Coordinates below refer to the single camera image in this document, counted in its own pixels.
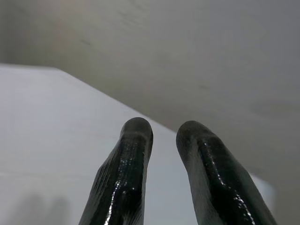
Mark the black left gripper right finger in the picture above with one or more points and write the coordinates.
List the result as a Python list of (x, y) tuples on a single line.
[(218, 178)]

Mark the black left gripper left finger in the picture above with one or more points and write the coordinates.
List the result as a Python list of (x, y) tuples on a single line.
[(126, 168)]

